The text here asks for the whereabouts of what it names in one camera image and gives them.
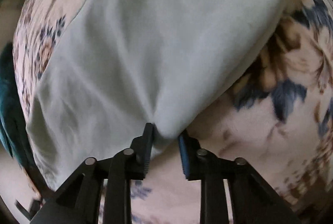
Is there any dark teal cloth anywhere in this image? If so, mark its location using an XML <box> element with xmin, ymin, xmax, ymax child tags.
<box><xmin>1</xmin><ymin>42</ymin><xmax>36</xmax><ymax>169</ymax></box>

